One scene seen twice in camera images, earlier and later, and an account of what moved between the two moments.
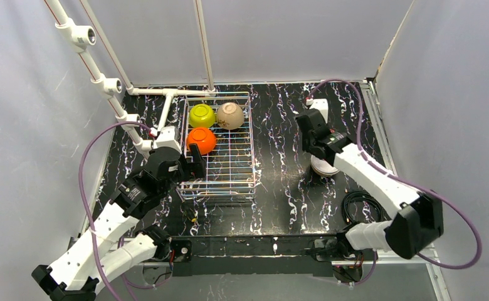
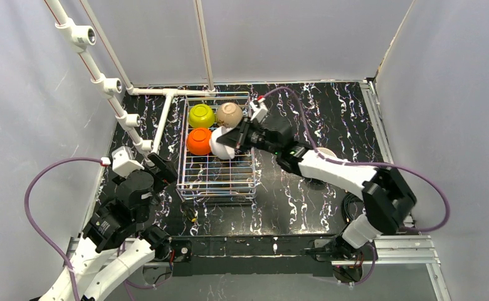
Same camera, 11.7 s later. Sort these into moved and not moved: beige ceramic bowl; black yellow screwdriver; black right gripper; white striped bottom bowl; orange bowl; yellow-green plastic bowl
Moved: white striped bottom bowl; black right gripper
Not moved: orange bowl; yellow-green plastic bowl; black yellow screwdriver; beige ceramic bowl
